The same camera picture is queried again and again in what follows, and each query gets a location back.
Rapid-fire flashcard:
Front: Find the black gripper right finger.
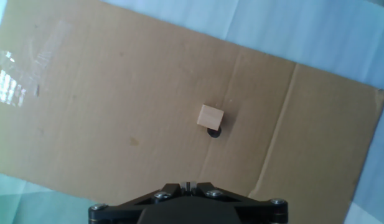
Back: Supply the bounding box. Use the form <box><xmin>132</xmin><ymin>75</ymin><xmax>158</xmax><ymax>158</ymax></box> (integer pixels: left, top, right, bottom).
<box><xmin>189</xmin><ymin>182</ymin><xmax>289</xmax><ymax>224</ymax></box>

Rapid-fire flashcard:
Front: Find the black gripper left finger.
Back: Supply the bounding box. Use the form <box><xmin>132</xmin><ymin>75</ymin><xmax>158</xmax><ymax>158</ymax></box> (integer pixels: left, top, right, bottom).
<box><xmin>88</xmin><ymin>182</ymin><xmax>190</xmax><ymax>224</ymax></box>

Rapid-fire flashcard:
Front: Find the small wooden block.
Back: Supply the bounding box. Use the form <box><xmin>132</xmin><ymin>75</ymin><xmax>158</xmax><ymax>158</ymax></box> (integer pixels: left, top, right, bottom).
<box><xmin>197</xmin><ymin>104</ymin><xmax>225</xmax><ymax>131</ymax></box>

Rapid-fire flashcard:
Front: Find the clear tape patch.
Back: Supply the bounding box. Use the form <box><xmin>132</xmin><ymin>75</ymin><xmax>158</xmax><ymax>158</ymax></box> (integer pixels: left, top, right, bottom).
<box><xmin>0</xmin><ymin>20</ymin><xmax>73</xmax><ymax>108</ymax></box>

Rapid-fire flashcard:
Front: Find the small black round disc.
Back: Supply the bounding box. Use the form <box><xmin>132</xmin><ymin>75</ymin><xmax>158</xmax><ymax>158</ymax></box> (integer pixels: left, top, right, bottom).
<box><xmin>207</xmin><ymin>126</ymin><xmax>223</xmax><ymax>139</ymax></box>

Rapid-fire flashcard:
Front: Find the brown cardboard sheet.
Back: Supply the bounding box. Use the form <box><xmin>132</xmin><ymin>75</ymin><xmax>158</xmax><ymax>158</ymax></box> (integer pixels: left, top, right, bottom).
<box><xmin>0</xmin><ymin>0</ymin><xmax>384</xmax><ymax>224</ymax></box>

